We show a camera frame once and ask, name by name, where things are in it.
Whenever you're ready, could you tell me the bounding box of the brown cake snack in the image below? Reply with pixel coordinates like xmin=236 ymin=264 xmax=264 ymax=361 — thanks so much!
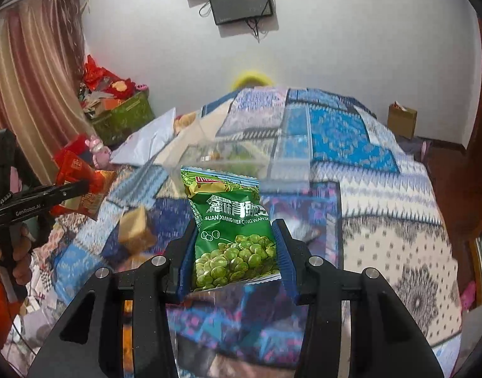
xmin=118 ymin=206 xmax=157 ymax=254

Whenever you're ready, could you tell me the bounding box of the green peas snack bag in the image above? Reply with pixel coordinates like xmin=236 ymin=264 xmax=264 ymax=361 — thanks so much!
xmin=180 ymin=167 xmax=280 ymax=292

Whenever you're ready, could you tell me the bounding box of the clear plastic storage bin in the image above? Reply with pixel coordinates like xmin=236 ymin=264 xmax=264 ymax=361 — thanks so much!
xmin=161 ymin=129 xmax=311 ymax=193

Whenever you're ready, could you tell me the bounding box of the red snack bag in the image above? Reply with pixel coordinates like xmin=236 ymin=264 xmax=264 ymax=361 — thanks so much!
xmin=50 ymin=134 xmax=116 ymax=220

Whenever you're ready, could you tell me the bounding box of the person's left hand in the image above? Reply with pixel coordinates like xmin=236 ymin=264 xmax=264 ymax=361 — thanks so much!
xmin=0 ymin=224 xmax=32 ymax=286

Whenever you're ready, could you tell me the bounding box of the pink plush toy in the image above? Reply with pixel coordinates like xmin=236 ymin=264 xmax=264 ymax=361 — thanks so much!
xmin=85 ymin=135 xmax=111 ymax=170

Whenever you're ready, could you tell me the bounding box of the striped pink curtain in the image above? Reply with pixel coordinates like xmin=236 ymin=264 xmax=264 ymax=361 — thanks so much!
xmin=0 ymin=0 xmax=93 ymax=183

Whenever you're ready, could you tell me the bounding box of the green storage box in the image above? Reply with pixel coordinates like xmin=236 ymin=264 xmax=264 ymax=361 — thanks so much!
xmin=91 ymin=92 xmax=155 ymax=146

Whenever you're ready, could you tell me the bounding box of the red plush and paper pile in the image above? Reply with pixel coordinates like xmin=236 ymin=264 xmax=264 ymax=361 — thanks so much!
xmin=78 ymin=55 xmax=150 ymax=119

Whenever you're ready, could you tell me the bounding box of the white pillow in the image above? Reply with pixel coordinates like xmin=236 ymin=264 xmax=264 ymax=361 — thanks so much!
xmin=110 ymin=107 xmax=176 ymax=166

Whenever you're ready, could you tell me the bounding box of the patchwork patterned bed quilt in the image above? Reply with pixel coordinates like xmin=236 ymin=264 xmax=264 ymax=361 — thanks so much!
xmin=8 ymin=87 xmax=462 ymax=376

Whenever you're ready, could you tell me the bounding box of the brown cardboard box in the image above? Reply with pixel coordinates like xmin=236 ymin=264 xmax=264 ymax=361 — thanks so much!
xmin=387 ymin=101 xmax=418 ymax=139

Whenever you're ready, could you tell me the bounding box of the yellow round object behind bed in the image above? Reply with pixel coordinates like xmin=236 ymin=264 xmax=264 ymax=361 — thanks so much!
xmin=232 ymin=70 xmax=274 ymax=90

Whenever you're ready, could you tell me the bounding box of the wall mounted black monitor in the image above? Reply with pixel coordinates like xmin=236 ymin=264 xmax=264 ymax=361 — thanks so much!
xmin=209 ymin=0 xmax=273 ymax=26

